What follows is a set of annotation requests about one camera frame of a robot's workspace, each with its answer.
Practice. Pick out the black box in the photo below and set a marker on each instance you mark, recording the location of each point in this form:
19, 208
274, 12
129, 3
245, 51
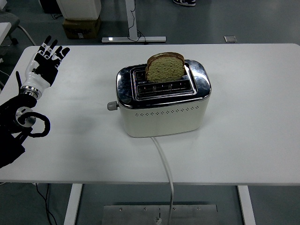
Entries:
49, 5

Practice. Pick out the brown cardboard box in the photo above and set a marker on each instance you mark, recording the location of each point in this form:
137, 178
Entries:
80, 28

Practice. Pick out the grey toaster lever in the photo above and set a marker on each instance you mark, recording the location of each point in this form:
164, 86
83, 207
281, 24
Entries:
112, 105

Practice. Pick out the cream and chrome toaster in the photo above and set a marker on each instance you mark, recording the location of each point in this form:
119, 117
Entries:
161, 119

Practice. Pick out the grey floor socket plate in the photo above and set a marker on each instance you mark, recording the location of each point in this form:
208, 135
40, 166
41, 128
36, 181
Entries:
230, 39

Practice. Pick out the person's shoe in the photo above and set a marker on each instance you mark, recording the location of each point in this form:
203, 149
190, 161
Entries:
185, 2

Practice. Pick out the brown bread slice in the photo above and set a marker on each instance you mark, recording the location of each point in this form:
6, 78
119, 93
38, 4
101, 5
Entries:
165, 69

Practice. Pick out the white desk stand with foot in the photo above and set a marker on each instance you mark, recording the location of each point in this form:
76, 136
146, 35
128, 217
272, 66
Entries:
131, 18

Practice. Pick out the white container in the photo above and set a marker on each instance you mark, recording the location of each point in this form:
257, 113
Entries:
79, 8

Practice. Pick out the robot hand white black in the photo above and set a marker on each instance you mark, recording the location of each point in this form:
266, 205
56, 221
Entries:
43, 68

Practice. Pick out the grey office chair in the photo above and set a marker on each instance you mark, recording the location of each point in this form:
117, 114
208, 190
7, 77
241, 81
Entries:
10, 18

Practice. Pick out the white side table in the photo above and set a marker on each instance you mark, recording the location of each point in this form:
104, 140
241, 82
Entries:
4, 29

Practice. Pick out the white table leg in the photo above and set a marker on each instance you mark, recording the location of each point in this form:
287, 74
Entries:
246, 206
73, 204

